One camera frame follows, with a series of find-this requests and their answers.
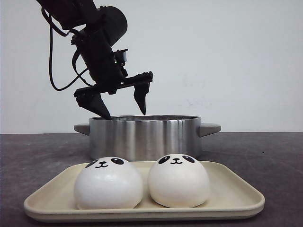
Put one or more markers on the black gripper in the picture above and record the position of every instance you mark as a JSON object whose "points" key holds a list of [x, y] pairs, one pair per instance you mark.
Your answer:
{"points": [[94, 44]]}

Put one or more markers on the panda bun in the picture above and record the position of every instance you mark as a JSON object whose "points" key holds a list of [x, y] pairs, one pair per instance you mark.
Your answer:
{"points": [[108, 183], [178, 181]]}

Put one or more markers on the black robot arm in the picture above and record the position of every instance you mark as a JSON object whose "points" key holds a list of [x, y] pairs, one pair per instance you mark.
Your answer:
{"points": [[76, 14]]}

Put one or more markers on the stainless steel steamer pot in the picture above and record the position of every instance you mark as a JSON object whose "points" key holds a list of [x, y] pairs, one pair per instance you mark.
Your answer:
{"points": [[146, 138]]}

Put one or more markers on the beige rectangular tray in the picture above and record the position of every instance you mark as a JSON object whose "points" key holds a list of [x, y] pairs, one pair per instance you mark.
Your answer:
{"points": [[231, 198]]}

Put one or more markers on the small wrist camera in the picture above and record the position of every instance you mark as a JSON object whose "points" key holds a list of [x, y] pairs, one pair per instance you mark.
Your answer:
{"points": [[120, 57]]}

